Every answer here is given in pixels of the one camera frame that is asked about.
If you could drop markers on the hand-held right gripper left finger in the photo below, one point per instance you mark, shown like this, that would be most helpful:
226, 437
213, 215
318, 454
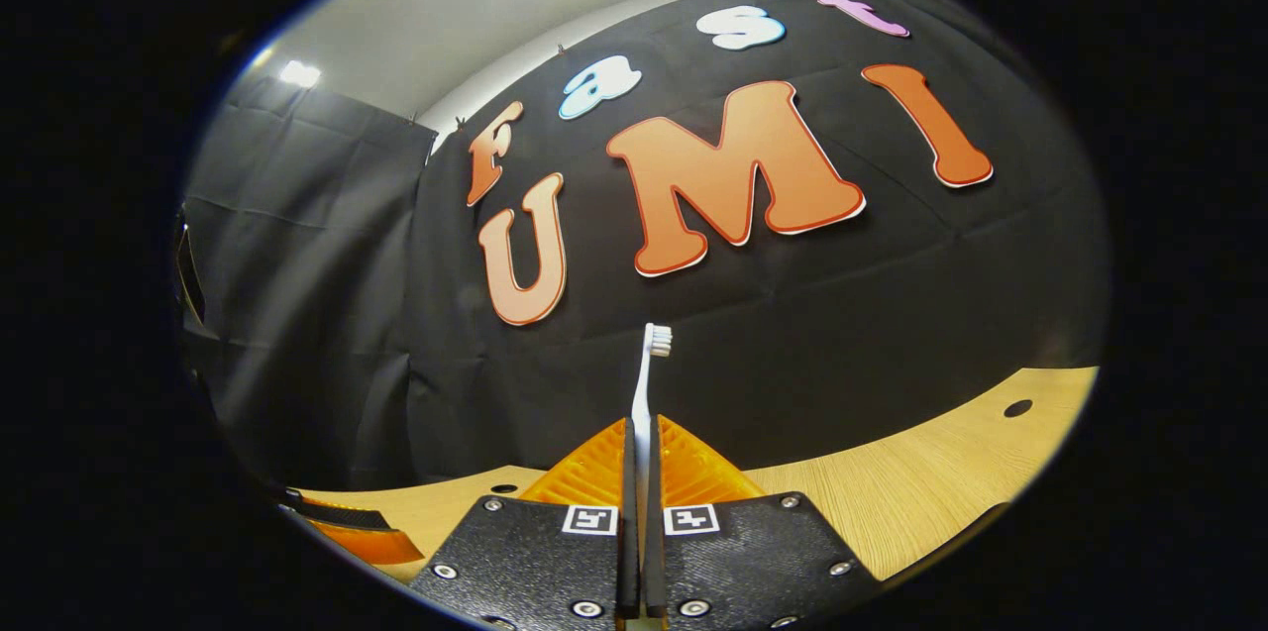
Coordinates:
535, 562

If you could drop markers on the wooden desktop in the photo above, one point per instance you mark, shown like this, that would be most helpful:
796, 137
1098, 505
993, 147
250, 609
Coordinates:
892, 482

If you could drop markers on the ceiling light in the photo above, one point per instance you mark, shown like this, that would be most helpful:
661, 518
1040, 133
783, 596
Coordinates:
299, 73

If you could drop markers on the white toothbrush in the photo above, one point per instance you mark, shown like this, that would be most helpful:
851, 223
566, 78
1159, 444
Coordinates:
642, 403

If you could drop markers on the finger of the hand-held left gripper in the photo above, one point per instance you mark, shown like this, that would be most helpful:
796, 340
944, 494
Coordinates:
342, 515
381, 545

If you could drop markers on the black backdrop cloth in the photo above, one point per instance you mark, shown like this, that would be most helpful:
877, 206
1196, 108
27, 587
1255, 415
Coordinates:
792, 334

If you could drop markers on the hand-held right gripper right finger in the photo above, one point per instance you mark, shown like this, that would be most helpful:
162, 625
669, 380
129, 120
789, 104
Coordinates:
753, 562

